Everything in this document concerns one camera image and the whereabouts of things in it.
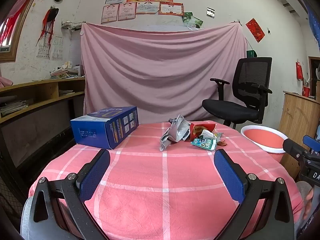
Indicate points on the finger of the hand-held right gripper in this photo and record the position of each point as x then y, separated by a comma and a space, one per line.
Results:
292, 147
311, 141

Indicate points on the blue hanging cloth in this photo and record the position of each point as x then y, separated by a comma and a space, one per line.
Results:
313, 23

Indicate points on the green printed packet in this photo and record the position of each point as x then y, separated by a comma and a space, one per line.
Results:
203, 143

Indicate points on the pink checked tablecloth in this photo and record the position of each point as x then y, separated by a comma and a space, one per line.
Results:
155, 185

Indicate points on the blue cardboard box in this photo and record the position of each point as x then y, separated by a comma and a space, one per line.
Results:
100, 130

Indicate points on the red hanging ornament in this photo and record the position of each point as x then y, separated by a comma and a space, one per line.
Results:
299, 70

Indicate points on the red wrapper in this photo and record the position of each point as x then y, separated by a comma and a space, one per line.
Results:
196, 128

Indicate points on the stack of books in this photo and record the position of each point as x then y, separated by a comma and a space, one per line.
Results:
66, 71

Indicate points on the wooden shelf desk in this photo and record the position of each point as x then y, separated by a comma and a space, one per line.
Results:
37, 90

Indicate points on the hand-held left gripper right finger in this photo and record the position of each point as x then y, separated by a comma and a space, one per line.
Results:
228, 177

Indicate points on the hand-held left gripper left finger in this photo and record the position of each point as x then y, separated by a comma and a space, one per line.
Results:
95, 175

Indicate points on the red cup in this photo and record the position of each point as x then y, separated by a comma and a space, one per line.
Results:
305, 91

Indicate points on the small brown wrapper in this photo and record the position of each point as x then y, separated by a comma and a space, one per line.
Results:
221, 143

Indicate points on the red paper wall poster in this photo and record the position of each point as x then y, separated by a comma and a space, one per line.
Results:
255, 29

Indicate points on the curved wooden counter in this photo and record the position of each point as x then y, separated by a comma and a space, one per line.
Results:
297, 117

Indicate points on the white paper wrapper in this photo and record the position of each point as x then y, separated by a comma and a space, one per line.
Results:
208, 133

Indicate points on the grey wrapper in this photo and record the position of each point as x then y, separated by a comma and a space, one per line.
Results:
172, 135

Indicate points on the green landscape photo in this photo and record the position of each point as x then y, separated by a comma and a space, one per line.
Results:
186, 17
197, 22

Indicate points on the pile of papers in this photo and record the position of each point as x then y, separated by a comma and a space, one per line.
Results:
13, 107

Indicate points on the small black white photo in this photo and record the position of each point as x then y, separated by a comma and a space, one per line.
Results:
211, 12

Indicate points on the wooden window frame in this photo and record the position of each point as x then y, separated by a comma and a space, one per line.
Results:
18, 35

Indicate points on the group of wall certificates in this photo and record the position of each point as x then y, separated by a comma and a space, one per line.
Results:
147, 2

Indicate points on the paper wall calendar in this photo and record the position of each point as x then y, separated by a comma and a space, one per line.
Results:
56, 50

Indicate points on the person's right hand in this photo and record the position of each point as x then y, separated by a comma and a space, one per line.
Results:
309, 202

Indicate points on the black mesh office chair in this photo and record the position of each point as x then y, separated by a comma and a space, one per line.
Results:
232, 110

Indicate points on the pink bin with white rim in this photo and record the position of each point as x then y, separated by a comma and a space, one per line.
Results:
265, 138

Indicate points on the pink hanging cloth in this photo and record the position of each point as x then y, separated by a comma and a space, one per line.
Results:
155, 67

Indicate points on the red tassel wall decoration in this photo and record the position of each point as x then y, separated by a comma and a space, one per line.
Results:
48, 22

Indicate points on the brown door frame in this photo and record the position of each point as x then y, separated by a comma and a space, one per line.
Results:
310, 70

